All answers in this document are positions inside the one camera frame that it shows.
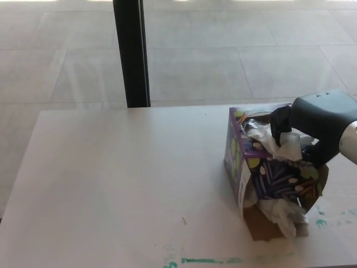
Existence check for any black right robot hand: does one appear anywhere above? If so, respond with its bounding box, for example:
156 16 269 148
269 88 357 169

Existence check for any white pulled facial tissue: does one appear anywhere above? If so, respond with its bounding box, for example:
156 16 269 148
247 130 303 162

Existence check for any purple leaf-print tissue box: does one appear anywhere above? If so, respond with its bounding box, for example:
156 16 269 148
223 105 329 242

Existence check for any crumpled white tissue bunch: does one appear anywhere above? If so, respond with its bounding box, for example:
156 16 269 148
244 192 310 239

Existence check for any black window frame post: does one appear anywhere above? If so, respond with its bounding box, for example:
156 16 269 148
112 0 152 108

